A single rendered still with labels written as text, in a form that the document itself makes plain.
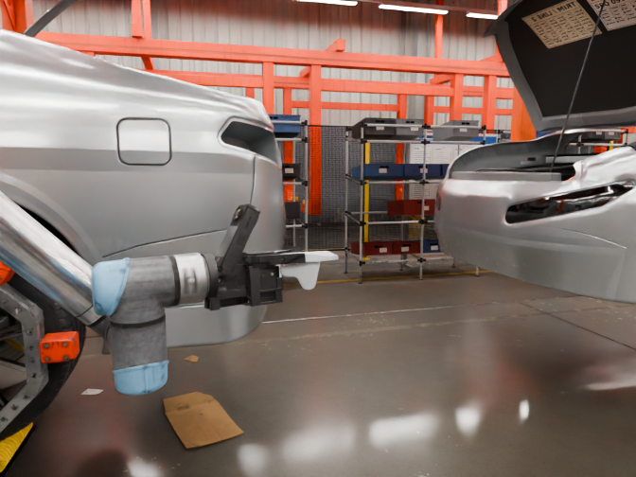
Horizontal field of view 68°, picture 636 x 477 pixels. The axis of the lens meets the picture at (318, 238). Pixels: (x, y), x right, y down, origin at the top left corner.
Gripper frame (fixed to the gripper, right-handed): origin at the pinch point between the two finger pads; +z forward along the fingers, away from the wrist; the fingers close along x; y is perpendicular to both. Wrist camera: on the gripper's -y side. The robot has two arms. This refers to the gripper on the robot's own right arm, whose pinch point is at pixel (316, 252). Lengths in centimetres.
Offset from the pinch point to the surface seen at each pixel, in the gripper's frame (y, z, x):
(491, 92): -218, 649, -504
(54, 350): 27, -42, -87
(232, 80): -232, 214, -616
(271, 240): 0, 32, -94
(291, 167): -73, 199, -408
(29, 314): 15, -47, -87
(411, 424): 107, 123, -130
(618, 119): -61, 287, -102
